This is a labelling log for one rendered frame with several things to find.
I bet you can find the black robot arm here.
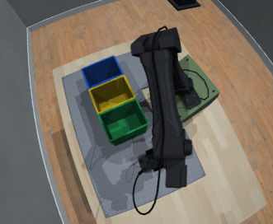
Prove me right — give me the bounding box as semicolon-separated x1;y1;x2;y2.
130;27;201;189

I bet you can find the blue bin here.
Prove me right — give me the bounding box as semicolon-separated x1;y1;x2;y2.
82;56;124;90

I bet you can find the yellow open bin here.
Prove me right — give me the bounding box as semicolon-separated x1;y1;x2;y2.
89;75;136;114

